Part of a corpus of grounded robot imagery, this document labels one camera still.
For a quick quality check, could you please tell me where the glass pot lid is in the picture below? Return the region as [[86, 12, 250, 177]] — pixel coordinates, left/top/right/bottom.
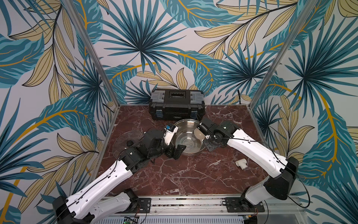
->
[[112, 131, 144, 159]]

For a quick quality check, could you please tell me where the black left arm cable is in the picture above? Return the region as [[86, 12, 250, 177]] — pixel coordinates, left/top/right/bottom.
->
[[53, 148, 129, 222]]

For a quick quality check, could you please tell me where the aluminium right corner post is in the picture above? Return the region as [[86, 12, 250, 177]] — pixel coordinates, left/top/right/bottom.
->
[[249, 1, 318, 110]]

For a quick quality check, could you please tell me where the white pvc pipe fitting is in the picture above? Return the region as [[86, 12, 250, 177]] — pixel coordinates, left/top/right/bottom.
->
[[235, 158, 248, 170]]

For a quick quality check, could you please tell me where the black plastic toolbox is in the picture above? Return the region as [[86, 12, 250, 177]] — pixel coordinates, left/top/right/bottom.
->
[[149, 89, 206, 121]]

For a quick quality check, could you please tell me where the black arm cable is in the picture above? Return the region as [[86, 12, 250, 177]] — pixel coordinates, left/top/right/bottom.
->
[[53, 148, 129, 222], [215, 136, 311, 208]]

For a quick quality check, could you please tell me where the aluminium left corner post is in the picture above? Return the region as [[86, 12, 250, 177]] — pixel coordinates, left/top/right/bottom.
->
[[63, 0, 120, 109]]

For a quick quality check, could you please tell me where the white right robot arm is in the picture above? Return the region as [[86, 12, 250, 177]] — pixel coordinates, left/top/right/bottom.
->
[[194, 118, 299, 205]]

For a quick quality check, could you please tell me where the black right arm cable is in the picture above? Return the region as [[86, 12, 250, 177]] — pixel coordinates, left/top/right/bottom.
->
[[215, 136, 311, 208]]

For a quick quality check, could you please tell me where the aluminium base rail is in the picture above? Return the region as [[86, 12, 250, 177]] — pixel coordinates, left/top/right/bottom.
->
[[100, 194, 310, 224]]

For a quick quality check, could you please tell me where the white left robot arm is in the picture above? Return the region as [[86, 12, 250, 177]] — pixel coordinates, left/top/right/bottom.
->
[[52, 129, 186, 224]]

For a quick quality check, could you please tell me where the beige plastic ladle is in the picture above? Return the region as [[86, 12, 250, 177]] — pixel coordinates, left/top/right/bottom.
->
[[194, 128, 208, 141]]

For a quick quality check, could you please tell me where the aluminium corner post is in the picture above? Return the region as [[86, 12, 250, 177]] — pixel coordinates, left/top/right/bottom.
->
[[63, 0, 120, 109], [249, 1, 318, 110]]

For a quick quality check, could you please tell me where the stainless steel pot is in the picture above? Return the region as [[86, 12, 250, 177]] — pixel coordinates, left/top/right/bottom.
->
[[172, 119, 205, 157]]

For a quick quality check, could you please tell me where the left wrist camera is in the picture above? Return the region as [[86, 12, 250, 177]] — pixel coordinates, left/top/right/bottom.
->
[[164, 124, 179, 146]]

